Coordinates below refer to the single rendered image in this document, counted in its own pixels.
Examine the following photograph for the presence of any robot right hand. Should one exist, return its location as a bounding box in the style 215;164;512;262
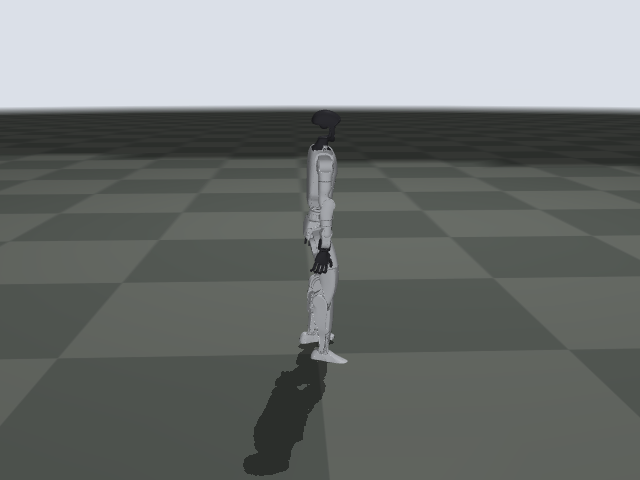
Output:
310;239;333;274

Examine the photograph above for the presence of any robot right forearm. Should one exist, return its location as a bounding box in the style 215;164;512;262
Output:
319;199;335;249

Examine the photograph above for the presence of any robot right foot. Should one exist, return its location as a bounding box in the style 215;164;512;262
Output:
311;348;348;363

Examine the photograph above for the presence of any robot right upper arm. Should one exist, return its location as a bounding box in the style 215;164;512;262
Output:
316;155;335;209

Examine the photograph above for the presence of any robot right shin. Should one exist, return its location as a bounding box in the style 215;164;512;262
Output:
312;294;334;355

